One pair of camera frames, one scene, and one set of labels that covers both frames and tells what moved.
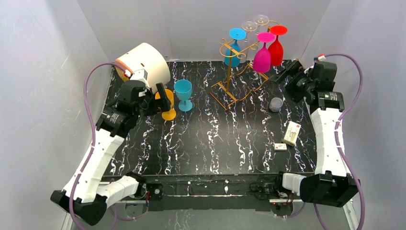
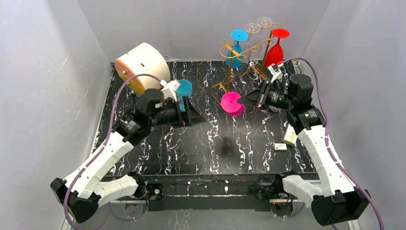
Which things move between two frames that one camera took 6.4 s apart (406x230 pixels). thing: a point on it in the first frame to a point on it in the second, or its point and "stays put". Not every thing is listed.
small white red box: (280, 146) stays put
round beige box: (145, 56) stays put
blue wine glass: (232, 54) stays put
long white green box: (291, 133) stays put
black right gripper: (292, 73) to (263, 97)
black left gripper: (162, 98) to (184, 113)
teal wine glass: (183, 88) stays put
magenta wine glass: (262, 59) to (230, 105)
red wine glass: (276, 48) stays put
